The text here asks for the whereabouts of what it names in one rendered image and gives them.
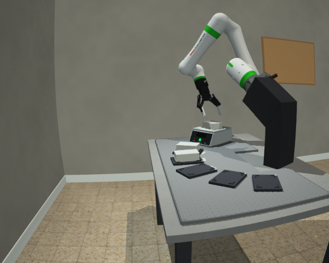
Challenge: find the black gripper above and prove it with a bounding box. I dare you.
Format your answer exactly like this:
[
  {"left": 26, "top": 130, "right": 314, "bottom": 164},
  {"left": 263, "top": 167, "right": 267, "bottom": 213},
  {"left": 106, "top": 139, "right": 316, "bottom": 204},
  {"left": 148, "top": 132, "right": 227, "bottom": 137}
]
[{"left": 197, "top": 85, "right": 222, "bottom": 117}]

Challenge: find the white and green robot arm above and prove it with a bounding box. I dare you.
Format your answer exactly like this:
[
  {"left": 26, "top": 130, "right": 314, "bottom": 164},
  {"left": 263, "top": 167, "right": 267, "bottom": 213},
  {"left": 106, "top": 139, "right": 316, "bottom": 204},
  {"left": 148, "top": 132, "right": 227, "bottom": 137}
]
[{"left": 179, "top": 13, "right": 277, "bottom": 93}]

